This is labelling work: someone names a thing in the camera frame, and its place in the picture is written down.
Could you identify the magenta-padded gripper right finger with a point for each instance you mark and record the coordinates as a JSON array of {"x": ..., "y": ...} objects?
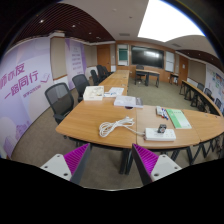
[{"x": 148, "y": 161}]

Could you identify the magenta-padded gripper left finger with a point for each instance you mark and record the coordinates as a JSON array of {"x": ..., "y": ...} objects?
[{"x": 75, "y": 160}]

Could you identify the black charger block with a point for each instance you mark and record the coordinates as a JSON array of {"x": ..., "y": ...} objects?
[{"x": 162, "y": 128}]

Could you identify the white power strip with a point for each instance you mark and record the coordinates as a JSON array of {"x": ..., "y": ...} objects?
[{"x": 153, "y": 135}]

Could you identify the red whiteboard marker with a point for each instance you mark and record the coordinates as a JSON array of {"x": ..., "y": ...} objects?
[{"x": 162, "y": 114}]

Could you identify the green and white booklet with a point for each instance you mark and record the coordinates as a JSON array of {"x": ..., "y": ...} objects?
[{"x": 178, "y": 119}]

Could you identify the black mesh office chair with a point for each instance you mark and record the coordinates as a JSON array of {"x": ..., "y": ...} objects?
[
  {"x": 80, "y": 83},
  {"x": 60, "y": 98}
]

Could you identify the thick white book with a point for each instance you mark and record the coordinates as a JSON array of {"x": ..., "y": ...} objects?
[{"x": 126, "y": 101}]

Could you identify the white cardboard box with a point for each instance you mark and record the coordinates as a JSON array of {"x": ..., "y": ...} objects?
[{"x": 93, "y": 93}]

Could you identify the white paper sheets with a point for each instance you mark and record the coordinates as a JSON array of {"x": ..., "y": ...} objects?
[{"x": 115, "y": 91}]

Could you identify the long wooden table row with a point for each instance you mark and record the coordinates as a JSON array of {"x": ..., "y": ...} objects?
[{"x": 196, "y": 93}]

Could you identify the black desk chair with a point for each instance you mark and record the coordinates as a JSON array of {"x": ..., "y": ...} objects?
[{"x": 140, "y": 75}]

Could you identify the wooden desk with black legs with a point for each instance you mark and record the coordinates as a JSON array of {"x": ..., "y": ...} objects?
[{"x": 148, "y": 71}]

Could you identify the small wooden side table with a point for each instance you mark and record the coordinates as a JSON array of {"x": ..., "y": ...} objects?
[{"x": 174, "y": 75}]

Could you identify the row of black office chairs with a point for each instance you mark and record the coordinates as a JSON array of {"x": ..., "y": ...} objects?
[{"x": 100, "y": 72}]

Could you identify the group of black chairs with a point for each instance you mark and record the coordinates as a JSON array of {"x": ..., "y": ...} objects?
[{"x": 208, "y": 92}]

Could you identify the orange wooden door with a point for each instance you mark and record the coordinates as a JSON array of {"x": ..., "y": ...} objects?
[
  {"x": 183, "y": 68},
  {"x": 104, "y": 56}
]

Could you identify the bright ceiling light panel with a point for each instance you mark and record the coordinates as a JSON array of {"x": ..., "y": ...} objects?
[{"x": 166, "y": 20}]

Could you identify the large purple wall banner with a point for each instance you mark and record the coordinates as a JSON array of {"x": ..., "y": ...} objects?
[{"x": 23, "y": 86}]

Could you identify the narrow purple wall banner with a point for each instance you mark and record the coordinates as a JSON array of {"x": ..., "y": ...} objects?
[{"x": 76, "y": 60}]

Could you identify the white wall board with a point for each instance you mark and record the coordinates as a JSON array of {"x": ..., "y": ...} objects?
[{"x": 170, "y": 61}]

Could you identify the colourful wall poster display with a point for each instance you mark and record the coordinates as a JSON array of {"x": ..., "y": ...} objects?
[{"x": 216, "y": 83}]

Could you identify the large black wall screen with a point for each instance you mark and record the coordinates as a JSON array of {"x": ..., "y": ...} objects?
[{"x": 146, "y": 56}]

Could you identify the green framed wall board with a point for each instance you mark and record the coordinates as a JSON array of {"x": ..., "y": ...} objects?
[{"x": 123, "y": 55}]

